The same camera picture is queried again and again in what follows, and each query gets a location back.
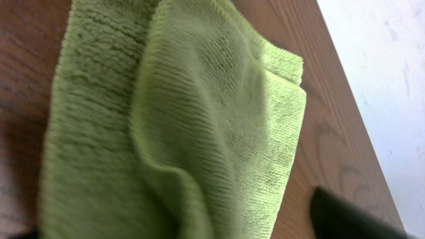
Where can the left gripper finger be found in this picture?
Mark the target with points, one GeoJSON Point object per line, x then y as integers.
{"type": "Point", "coordinates": [333, 217]}

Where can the light green microfiber cloth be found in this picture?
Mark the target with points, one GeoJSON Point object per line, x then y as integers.
{"type": "Point", "coordinates": [168, 119]}

